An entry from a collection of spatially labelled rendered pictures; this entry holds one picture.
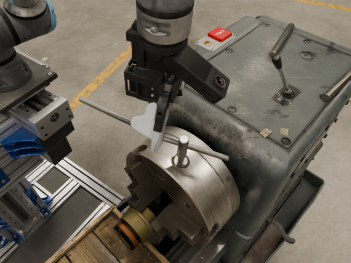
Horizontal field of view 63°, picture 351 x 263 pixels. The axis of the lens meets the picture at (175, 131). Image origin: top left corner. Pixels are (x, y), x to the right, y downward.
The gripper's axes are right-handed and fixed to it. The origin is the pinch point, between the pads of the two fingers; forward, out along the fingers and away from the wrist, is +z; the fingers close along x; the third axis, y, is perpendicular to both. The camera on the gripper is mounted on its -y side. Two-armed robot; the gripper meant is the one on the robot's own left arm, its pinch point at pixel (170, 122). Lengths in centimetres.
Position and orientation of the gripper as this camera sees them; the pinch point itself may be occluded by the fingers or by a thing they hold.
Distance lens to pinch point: 56.1
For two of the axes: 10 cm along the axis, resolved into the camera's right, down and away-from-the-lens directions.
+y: -9.5, -2.9, 1.2
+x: -3.0, 7.6, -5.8
